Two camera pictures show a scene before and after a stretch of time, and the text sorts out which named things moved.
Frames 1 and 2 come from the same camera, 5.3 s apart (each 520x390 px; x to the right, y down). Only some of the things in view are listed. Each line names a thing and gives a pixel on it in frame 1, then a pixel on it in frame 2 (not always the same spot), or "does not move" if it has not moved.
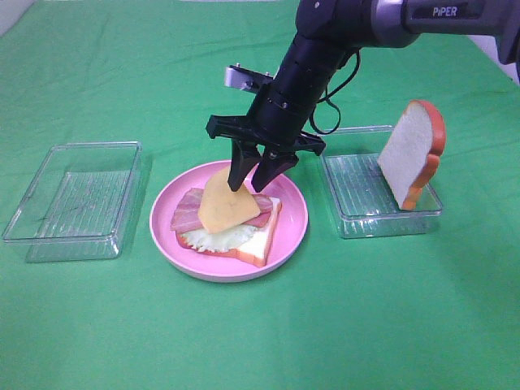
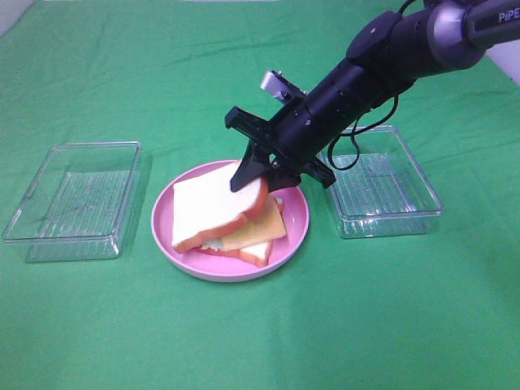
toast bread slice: [409, 158] to [205, 205]
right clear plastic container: [359, 192] does not move
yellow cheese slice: [222, 208] to [267, 224]
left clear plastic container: [79, 203] does not move
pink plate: [287, 240] does not move
